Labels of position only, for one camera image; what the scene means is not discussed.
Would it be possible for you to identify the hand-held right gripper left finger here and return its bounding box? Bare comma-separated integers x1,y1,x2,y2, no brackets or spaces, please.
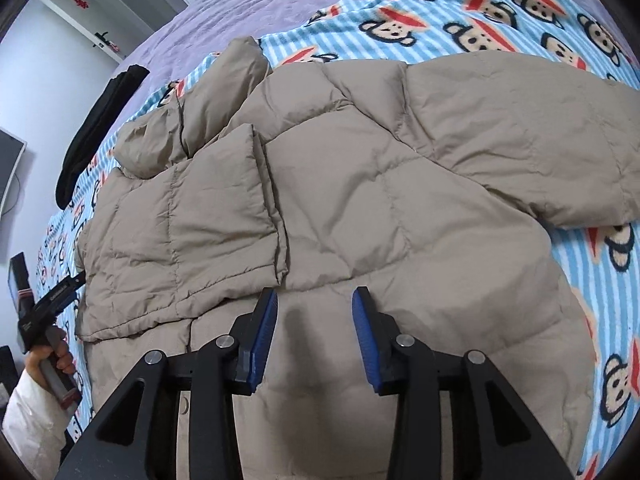
59,287,279,480

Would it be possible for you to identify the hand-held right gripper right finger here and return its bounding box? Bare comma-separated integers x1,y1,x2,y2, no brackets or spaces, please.
351,286,576,480

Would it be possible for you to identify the beige puffer jacket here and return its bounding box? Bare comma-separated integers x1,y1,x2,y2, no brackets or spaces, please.
75,36,640,480

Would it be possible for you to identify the person's left forearm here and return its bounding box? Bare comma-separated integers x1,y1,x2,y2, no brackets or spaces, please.
0,370,68,466

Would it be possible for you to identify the person's left hand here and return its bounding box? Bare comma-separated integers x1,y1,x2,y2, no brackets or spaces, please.
25,327,77,392

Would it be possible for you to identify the black cloth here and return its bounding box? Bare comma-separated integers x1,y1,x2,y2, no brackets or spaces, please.
55,65,151,209

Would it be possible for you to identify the purple quilted bed cover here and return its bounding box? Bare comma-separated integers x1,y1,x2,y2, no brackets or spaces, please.
116,0,608,91

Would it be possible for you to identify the striped monkey print blanket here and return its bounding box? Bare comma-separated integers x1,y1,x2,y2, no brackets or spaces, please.
30,0,640,480

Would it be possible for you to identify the wall monitor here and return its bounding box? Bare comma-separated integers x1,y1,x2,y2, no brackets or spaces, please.
0,127,27,218

